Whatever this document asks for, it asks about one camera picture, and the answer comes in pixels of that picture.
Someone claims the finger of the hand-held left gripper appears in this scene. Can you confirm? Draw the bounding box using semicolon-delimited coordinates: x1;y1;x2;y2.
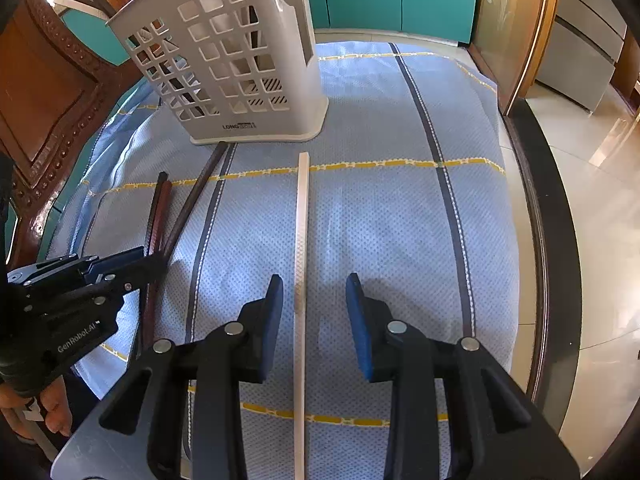
7;246;149;286
22;252;170;311

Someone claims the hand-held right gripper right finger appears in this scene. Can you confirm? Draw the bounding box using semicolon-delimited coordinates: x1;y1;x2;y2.
345;272;566;480

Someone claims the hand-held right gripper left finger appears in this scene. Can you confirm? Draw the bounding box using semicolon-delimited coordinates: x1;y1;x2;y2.
97;274;285;480

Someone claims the reddish brown chopstick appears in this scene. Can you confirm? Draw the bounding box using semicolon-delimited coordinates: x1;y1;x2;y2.
137;180;174;357

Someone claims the black chopstick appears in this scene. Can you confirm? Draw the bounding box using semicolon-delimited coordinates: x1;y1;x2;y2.
143;171;169;261

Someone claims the dark brown chopstick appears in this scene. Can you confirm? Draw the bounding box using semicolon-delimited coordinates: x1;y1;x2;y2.
162;142;232;262

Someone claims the white plastic utensil holder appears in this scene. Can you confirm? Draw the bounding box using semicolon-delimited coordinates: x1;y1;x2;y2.
105;0;330;147

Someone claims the person's left hand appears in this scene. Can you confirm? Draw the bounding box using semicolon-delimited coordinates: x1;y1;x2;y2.
39;376;74;437

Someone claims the blue plaid cloth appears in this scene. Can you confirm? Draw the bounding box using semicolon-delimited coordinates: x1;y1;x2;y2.
47;42;522;480

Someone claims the carved wooden chair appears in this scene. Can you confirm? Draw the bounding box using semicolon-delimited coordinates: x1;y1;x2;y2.
0;0;167;267

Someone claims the dark round table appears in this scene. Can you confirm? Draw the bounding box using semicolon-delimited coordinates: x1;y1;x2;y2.
499;102;584;407

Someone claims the wooden framed glass door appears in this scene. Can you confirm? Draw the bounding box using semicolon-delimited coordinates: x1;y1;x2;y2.
469;0;564;117

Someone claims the grey refrigerator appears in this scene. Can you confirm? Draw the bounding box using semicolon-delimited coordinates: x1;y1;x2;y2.
532;0;632;114

